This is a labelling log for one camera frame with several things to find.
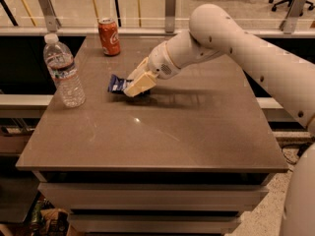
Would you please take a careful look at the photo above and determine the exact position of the middle metal railing bracket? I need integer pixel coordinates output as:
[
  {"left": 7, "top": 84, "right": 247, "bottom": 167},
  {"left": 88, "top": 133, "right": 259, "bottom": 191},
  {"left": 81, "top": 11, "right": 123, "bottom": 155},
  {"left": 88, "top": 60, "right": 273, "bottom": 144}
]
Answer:
[{"left": 164, "top": 0, "right": 176, "bottom": 33}]

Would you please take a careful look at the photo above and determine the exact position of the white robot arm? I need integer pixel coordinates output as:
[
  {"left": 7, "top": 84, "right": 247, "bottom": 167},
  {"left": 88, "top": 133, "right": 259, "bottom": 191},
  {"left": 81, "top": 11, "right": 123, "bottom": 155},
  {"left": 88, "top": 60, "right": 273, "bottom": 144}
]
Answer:
[{"left": 124, "top": 4, "right": 315, "bottom": 236}]

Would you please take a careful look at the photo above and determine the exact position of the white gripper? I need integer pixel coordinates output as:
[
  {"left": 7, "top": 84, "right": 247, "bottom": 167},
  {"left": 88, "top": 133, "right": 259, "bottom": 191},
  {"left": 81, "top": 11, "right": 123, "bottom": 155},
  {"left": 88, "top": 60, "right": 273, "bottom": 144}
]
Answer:
[{"left": 124, "top": 42, "right": 180, "bottom": 97}]

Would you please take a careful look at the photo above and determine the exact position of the brown paper bag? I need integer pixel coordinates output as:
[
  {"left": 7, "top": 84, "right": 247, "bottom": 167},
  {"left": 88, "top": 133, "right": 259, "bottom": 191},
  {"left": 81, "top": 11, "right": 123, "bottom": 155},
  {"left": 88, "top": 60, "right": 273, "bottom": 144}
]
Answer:
[{"left": 40, "top": 208, "right": 69, "bottom": 236}]

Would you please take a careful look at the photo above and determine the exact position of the clear plastic water bottle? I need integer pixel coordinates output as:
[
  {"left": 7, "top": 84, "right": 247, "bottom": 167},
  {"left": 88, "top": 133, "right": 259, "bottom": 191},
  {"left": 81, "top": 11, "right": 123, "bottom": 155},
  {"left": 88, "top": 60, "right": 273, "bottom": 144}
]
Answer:
[{"left": 43, "top": 33, "right": 86, "bottom": 107}]

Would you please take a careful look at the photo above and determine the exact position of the yellow pole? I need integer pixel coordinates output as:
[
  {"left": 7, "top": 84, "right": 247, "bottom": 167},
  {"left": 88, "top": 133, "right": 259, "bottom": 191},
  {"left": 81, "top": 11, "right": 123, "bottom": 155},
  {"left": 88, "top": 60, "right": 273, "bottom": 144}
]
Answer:
[
  {"left": 92, "top": 0, "right": 99, "bottom": 22},
  {"left": 137, "top": 0, "right": 142, "bottom": 28},
  {"left": 21, "top": 0, "right": 37, "bottom": 27}
]

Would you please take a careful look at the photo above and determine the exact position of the green can under table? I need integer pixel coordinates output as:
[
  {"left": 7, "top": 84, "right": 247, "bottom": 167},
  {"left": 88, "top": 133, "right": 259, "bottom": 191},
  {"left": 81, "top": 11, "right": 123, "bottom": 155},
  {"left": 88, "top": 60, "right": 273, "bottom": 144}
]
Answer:
[{"left": 30, "top": 201, "right": 44, "bottom": 231}]

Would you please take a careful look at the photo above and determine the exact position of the blue rxbar blueberry wrapper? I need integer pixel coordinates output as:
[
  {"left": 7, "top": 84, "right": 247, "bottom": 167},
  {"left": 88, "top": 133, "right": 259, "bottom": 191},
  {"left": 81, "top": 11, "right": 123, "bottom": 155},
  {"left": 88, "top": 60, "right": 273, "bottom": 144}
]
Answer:
[{"left": 107, "top": 74, "right": 132, "bottom": 93}]

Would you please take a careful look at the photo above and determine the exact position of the right metal railing bracket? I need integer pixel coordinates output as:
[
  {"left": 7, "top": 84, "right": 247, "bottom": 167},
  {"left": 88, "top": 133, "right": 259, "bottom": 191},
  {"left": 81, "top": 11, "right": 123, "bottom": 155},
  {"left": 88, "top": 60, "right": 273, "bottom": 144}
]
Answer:
[{"left": 280, "top": 0, "right": 306, "bottom": 34}]

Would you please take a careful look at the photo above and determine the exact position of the black pole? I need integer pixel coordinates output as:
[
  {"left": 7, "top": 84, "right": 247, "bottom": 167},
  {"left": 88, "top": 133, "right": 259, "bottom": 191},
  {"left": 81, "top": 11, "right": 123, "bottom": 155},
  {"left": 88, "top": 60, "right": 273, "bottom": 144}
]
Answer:
[{"left": 114, "top": 0, "right": 122, "bottom": 28}]

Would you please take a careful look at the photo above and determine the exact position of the right yellow pole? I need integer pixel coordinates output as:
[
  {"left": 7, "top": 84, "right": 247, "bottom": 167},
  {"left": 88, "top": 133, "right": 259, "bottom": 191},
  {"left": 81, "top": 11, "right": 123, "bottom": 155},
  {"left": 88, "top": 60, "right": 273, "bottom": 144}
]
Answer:
[{"left": 137, "top": 0, "right": 142, "bottom": 28}]

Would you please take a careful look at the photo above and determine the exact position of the left yellow pole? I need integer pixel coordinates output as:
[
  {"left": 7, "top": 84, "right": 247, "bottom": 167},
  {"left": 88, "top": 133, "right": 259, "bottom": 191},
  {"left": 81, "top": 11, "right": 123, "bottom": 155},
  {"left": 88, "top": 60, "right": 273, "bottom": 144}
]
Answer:
[{"left": 21, "top": 0, "right": 37, "bottom": 27}]

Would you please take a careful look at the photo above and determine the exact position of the lower grey drawer front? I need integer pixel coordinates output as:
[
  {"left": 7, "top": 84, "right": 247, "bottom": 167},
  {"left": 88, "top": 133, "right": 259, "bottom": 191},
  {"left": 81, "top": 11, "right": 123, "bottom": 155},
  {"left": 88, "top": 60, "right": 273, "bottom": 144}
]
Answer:
[{"left": 69, "top": 214, "right": 240, "bottom": 234}]

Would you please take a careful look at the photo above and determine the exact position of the grey drawer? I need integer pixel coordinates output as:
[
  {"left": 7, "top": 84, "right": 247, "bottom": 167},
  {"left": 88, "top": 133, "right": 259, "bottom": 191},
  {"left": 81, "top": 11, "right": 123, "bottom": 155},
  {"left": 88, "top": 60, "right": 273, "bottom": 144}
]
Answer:
[
  {"left": 38, "top": 183, "right": 268, "bottom": 211},
  {"left": 69, "top": 214, "right": 240, "bottom": 234}
]

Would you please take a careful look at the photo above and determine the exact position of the left metal railing bracket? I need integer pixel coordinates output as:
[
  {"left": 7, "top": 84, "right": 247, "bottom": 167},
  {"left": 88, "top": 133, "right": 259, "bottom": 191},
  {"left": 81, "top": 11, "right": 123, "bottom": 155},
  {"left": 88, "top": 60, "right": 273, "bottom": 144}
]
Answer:
[{"left": 38, "top": 0, "right": 61, "bottom": 32}]

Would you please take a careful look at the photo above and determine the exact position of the middle yellow pole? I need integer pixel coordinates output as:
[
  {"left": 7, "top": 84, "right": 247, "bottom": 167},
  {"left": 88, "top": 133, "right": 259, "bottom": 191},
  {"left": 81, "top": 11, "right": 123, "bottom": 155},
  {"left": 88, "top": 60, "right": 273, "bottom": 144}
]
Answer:
[{"left": 92, "top": 0, "right": 99, "bottom": 22}]

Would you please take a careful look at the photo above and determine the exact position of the metal railing bracket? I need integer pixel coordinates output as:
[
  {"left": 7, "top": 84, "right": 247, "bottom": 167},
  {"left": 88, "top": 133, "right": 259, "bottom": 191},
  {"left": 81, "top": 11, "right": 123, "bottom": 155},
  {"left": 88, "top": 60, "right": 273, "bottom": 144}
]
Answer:
[
  {"left": 280, "top": 0, "right": 306, "bottom": 34},
  {"left": 164, "top": 0, "right": 176, "bottom": 33},
  {"left": 38, "top": 0, "right": 61, "bottom": 32}
]

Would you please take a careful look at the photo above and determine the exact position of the upper grey drawer front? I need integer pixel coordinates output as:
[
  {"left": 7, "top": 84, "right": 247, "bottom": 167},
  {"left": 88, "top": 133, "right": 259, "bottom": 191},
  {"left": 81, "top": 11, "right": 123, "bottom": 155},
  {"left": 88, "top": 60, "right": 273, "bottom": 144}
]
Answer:
[{"left": 38, "top": 183, "right": 268, "bottom": 211}]

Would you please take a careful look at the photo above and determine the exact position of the orange soda can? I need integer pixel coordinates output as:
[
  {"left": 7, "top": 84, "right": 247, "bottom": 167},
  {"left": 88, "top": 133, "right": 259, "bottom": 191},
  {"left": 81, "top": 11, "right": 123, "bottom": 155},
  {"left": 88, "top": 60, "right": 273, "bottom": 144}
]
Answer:
[{"left": 98, "top": 18, "right": 120, "bottom": 56}]

